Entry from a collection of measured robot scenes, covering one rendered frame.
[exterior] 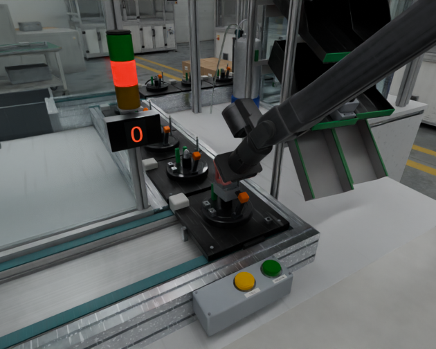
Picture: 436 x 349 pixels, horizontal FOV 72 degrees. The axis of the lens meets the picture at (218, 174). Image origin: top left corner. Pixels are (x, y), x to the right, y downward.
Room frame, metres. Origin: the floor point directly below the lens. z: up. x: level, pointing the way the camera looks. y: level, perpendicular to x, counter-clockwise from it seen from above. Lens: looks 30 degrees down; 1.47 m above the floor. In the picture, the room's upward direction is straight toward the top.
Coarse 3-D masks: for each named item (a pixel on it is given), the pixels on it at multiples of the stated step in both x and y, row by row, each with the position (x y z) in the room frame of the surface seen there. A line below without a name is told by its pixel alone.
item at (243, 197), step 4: (236, 192) 0.61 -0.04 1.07; (240, 192) 0.61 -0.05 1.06; (244, 192) 0.60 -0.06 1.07; (240, 196) 0.59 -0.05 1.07; (244, 196) 0.59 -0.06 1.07; (248, 196) 0.59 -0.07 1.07; (240, 200) 0.59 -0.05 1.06; (244, 200) 0.58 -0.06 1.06; (240, 204) 0.59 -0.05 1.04; (236, 208) 0.61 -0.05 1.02; (240, 208) 0.60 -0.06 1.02; (236, 212) 0.61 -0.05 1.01; (240, 212) 0.61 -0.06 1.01
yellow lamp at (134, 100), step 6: (120, 90) 0.65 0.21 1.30; (126, 90) 0.65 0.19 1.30; (132, 90) 0.65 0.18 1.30; (138, 90) 0.67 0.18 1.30; (120, 96) 0.65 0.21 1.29; (126, 96) 0.65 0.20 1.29; (132, 96) 0.65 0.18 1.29; (138, 96) 0.67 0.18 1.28; (120, 102) 0.65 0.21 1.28; (126, 102) 0.65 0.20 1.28; (132, 102) 0.65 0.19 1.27; (138, 102) 0.66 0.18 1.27; (120, 108) 0.65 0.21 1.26; (126, 108) 0.65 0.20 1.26; (132, 108) 0.65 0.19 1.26
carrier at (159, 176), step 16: (144, 160) 0.93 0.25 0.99; (176, 160) 0.91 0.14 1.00; (192, 160) 0.93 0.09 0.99; (208, 160) 0.97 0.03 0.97; (160, 176) 0.85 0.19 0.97; (176, 176) 0.82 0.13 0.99; (192, 176) 0.82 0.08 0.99; (208, 176) 0.85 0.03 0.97; (160, 192) 0.77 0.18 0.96; (176, 192) 0.76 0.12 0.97; (192, 192) 0.76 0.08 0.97
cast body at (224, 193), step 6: (216, 186) 0.66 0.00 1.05; (222, 186) 0.64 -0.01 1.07; (228, 186) 0.64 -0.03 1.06; (234, 186) 0.65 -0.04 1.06; (216, 192) 0.66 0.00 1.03; (222, 192) 0.63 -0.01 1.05; (228, 192) 0.63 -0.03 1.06; (234, 192) 0.64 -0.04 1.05; (222, 198) 0.63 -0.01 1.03; (228, 198) 0.63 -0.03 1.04; (234, 198) 0.63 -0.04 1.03
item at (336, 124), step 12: (276, 48) 0.90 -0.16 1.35; (300, 48) 0.95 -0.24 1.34; (276, 60) 0.89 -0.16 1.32; (300, 60) 0.97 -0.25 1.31; (312, 60) 0.94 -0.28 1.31; (276, 72) 0.89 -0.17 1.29; (300, 72) 0.92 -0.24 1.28; (312, 72) 0.93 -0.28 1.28; (324, 72) 0.89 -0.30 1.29; (300, 84) 0.86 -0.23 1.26; (324, 120) 0.74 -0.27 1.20; (336, 120) 0.72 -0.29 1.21; (348, 120) 0.73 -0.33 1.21
